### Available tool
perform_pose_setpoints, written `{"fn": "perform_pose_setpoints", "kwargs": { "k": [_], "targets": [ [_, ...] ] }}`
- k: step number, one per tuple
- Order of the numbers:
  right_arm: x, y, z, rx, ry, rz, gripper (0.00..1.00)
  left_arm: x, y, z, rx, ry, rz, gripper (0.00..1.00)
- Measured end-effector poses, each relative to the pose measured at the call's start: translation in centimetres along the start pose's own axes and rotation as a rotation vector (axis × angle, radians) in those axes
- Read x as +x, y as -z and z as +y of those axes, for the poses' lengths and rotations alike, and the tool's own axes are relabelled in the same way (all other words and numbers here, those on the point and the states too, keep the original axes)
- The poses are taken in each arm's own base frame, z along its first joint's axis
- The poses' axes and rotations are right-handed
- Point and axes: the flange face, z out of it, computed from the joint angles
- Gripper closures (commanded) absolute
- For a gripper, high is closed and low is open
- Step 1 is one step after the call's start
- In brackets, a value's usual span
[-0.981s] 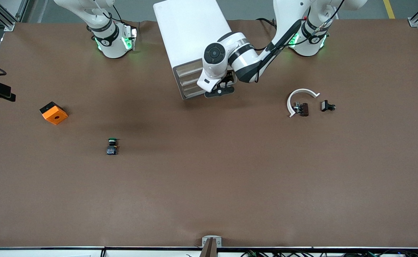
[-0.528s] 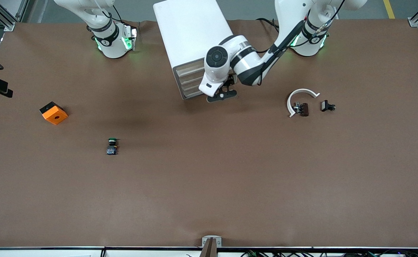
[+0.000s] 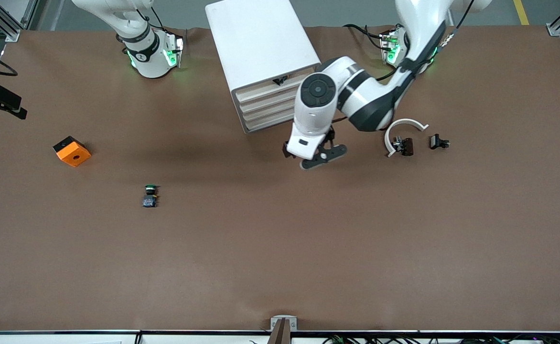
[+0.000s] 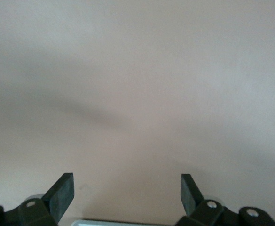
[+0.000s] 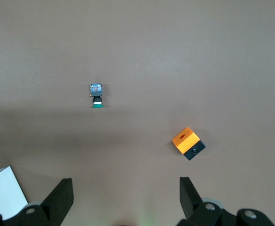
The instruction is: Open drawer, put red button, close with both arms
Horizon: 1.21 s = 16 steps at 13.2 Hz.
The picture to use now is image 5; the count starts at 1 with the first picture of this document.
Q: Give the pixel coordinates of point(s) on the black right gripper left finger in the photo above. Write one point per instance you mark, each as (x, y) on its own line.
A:
(55, 207)

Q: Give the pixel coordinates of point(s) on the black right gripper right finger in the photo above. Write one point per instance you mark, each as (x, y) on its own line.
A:
(191, 207)

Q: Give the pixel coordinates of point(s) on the white drawer cabinet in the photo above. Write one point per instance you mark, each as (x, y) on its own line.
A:
(3, 193)

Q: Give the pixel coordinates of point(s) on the green push button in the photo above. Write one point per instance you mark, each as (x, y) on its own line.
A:
(96, 90)

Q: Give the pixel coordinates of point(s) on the orange box with black base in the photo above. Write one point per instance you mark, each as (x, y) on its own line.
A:
(185, 141)

